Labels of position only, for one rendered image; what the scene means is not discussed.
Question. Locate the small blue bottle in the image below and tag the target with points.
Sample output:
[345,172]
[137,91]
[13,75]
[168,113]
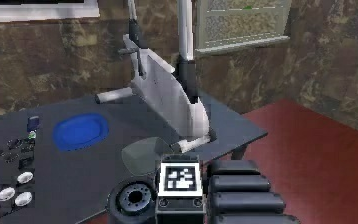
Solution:
[33,122]

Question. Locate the white framed window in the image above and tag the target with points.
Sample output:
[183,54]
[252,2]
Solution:
[40,11]

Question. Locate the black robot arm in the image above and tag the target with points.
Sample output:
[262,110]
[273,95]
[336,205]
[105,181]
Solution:
[240,200]

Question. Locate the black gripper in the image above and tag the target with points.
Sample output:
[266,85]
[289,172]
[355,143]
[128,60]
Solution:
[133,199]

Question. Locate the white and black machine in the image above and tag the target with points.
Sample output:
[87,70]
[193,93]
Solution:
[168,96]

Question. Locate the blue plate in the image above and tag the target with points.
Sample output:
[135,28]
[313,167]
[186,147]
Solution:
[80,131]

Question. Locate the dark grey table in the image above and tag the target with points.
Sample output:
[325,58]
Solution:
[87,173]

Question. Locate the grey bowl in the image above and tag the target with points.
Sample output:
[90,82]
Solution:
[142,156]

